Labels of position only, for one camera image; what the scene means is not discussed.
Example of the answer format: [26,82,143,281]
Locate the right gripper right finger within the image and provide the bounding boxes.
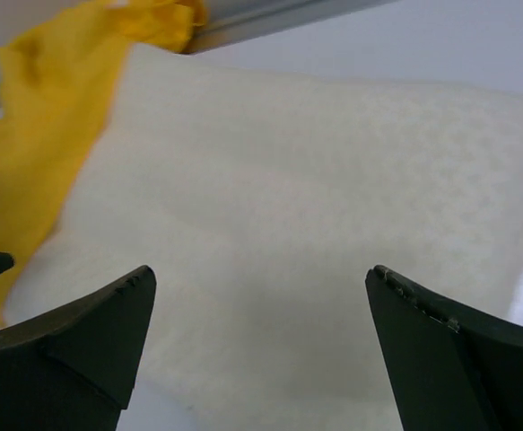
[365,265,523,430]

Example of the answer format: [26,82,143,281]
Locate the aluminium table frame rail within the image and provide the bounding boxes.
[185,0,386,54]

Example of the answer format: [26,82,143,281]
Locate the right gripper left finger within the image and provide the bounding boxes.
[0,266,157,431]

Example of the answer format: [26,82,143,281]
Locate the yellow pillowcase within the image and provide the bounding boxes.
[0,1,208,324]

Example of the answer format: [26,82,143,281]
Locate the cream quilted pillow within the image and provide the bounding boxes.
[4,45,523,430]

